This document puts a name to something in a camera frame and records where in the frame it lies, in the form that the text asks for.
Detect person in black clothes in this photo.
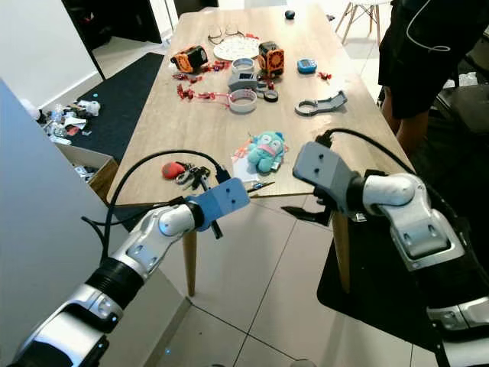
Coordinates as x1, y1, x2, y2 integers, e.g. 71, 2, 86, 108
378, 0, 489, 154

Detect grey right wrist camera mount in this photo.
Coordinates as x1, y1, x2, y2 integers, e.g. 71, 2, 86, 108
293, 141, 361, 207

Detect black floor mat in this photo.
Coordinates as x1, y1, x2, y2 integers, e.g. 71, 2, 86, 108
317, 222, 489, 352

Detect small pale tape roll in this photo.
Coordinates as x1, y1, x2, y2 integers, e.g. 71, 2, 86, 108
232, 57, 254, 75

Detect red fob key bunch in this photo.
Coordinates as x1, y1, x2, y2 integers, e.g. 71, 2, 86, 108
162, 161, 219, 192

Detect white chair wooden legs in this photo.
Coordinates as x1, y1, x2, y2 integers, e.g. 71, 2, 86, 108
335, 0, 384, 37

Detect clear plastic paper sleeve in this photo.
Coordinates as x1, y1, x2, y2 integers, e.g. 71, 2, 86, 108
232, 145, 264, 184

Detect tall orange black device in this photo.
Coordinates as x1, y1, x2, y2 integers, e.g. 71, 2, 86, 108
258, 41, 286, 79

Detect dark navy rug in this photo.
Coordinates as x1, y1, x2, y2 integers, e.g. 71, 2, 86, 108
69, 52, 165, 161

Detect brown cardboard box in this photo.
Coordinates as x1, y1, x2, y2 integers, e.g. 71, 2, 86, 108
57, 141, 119, 201

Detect light wooden table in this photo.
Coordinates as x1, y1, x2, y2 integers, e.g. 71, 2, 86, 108
107, 0, 417, 297

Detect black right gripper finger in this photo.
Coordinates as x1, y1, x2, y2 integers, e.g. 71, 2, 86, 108
281, 205, 331, 226

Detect large white tape roll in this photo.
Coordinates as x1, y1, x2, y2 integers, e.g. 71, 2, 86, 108
228, 89, 259, 115

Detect white round patterned plate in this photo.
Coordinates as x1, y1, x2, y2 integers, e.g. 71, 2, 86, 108
212, 37, 262, 62

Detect grey box device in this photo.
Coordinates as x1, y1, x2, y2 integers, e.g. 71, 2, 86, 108
228, 72, 259, 94

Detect crumpled plastic rubbish pile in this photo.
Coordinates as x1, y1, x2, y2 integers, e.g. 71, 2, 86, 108
35, 93, 102, 146

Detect grey ring-ended bracket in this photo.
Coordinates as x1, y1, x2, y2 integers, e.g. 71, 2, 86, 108
295, 90, 348, 118

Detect thin wire frame glasses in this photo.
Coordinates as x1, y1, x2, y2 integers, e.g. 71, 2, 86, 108
206, 27, 247, 45

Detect teal plush toy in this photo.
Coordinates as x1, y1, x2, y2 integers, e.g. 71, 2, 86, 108
246, 131, 288, 175

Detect wide orange black device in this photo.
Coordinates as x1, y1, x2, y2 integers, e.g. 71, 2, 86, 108
172, 46, 209, 75

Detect white partition board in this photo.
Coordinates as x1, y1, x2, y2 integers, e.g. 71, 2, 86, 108
0, 80, 190, 367

